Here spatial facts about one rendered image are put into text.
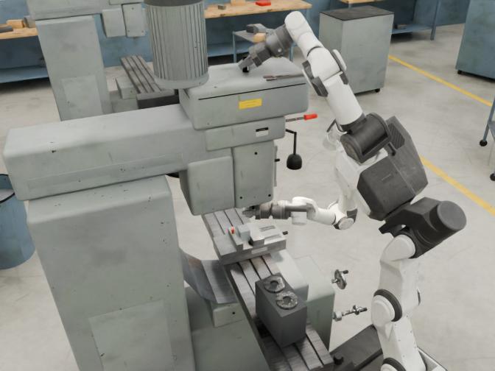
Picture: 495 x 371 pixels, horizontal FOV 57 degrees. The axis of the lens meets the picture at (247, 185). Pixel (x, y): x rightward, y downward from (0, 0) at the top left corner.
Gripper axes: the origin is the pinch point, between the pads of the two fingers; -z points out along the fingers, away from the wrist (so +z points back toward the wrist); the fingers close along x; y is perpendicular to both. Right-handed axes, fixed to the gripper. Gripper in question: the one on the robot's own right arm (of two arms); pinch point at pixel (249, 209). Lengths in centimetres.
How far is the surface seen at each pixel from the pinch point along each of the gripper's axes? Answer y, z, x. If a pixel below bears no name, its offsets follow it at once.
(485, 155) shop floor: 126, 227, -289
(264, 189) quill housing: -15.9, 7.9, 7.4
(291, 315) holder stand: 16, 21, 48
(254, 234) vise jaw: 21.9, 1.1, -8.7
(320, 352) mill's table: 33, 33, 51
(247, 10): 35, -61, -597
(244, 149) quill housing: -37.0, 0.2, 11.1
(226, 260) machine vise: 29.7, -12.1, 2.7
